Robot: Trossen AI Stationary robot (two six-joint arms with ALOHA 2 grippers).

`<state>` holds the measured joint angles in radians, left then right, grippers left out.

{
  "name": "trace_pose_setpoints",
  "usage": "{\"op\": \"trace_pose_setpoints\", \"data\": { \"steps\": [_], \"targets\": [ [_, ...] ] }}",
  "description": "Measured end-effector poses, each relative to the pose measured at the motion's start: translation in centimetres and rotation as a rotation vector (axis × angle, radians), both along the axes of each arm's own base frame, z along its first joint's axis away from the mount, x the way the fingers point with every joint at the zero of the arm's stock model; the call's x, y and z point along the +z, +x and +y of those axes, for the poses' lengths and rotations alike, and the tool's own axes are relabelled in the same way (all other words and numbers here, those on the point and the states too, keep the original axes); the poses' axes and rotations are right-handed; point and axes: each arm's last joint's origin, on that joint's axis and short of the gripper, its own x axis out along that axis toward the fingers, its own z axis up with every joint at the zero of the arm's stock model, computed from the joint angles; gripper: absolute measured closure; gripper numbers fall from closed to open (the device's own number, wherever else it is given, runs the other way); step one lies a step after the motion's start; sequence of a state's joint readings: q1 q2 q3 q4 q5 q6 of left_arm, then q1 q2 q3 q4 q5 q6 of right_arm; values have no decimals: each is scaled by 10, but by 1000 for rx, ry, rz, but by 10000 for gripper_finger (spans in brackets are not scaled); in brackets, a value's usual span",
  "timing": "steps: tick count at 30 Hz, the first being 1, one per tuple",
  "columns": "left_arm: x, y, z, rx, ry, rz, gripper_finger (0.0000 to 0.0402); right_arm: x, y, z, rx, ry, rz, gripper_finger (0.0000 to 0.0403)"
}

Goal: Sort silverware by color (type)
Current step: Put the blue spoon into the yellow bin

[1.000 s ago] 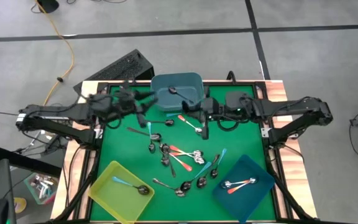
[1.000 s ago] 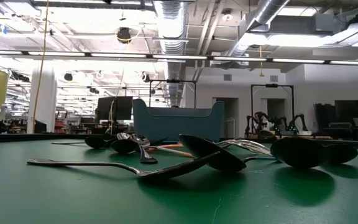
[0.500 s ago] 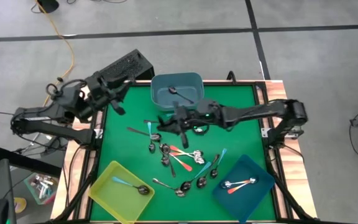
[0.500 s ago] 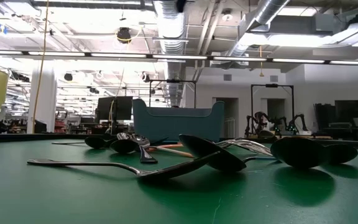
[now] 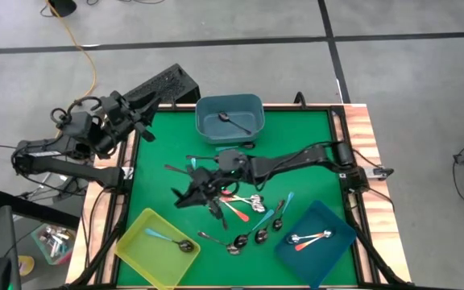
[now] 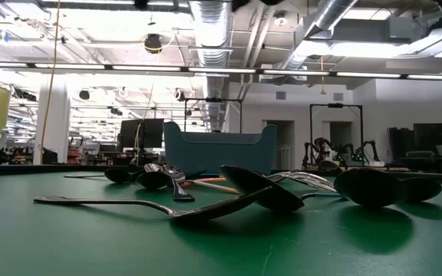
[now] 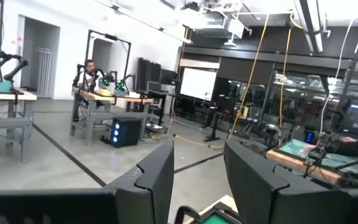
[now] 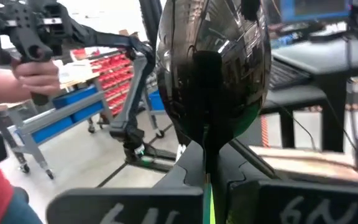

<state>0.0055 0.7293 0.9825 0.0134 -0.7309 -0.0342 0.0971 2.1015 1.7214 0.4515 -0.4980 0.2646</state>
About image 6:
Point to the grey-blue plastic bin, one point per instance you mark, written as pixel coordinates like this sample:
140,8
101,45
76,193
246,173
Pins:
213,153

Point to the long white light bar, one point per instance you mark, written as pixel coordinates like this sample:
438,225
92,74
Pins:
221,70

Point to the black background robot arm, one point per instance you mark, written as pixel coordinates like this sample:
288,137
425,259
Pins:
317,147
370,147

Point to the green table mat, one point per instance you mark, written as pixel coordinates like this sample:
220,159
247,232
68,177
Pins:
90,249

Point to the black monitor on stand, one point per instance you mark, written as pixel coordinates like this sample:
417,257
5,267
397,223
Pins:
140,132

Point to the corrugated silver air duct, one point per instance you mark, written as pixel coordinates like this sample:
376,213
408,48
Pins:
211,30

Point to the smooth silver air duct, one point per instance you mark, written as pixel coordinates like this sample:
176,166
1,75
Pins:
332,11

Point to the white building column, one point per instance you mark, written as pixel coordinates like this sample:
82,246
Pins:
58,126

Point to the black monitor on desk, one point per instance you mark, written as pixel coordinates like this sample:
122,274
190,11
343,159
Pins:
428,134

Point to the dark steel spoon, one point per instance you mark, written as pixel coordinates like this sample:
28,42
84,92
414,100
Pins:
213,211
119,176
370,188
152,181
182,193

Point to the black metal rig frame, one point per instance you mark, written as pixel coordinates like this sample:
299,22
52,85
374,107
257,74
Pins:
336,105
213,100

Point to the black ceiling dome camera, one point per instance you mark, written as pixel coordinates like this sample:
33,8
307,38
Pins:
153,44

